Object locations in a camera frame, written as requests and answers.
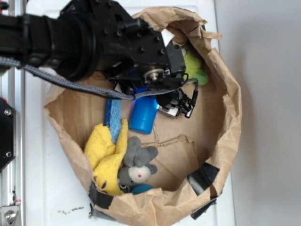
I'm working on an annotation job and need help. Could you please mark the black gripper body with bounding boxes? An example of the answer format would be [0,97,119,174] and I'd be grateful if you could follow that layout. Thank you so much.
[90,0,198,118]

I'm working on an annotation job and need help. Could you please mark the blue sponge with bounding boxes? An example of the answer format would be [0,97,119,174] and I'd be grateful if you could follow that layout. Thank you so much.
[105,99,122,144]

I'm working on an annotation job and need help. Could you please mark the green plush toy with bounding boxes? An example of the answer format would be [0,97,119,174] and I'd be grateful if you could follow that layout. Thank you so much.
[181,48,209,86]

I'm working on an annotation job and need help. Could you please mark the yellow towel cloth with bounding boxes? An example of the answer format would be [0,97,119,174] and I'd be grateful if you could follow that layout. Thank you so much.
[84,119,128,195]

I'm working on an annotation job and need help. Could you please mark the brown paper bag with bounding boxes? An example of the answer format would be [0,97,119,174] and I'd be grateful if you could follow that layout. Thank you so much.
[44,7,242,226]

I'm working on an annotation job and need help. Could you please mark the grey plush mouse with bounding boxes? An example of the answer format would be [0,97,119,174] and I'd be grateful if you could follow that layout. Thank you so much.
[118,136,158,193]

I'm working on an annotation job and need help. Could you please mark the black mounting plate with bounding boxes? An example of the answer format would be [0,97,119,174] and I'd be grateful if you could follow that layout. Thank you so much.
[0,98,16,172]

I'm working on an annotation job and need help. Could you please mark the teal round object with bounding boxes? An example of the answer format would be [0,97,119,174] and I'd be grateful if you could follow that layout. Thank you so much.
[131,184,154,195]

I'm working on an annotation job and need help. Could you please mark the grey braided cable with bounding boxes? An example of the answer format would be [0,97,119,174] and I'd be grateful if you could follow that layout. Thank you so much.
[0,56,199,101]

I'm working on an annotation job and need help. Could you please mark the aluminium rail frame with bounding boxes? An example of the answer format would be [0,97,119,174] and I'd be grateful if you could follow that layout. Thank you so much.
[0,0,26,226]

